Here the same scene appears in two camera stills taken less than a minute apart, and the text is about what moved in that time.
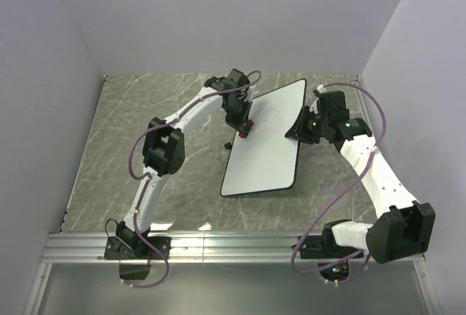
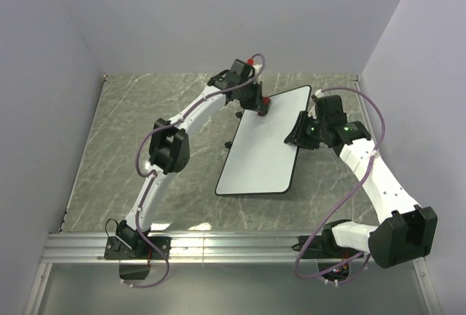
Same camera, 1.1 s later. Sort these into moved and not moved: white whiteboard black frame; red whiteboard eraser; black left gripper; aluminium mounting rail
Moved: red whiteboard eraser; black left gripper
Not moved: white whiteboard black frame; aluminium mounting rail
